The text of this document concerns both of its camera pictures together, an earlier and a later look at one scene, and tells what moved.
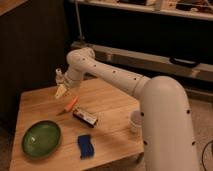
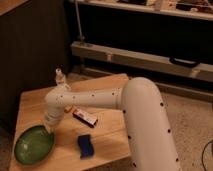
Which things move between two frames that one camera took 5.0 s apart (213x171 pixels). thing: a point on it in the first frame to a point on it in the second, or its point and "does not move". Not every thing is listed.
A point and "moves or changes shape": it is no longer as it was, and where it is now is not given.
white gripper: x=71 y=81 to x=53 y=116
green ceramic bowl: x=41 y=139 moves or changes shape
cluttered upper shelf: x=197 y=9 does not move
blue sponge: x=85 y=146 does not move
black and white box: x=86 y=118 does not move
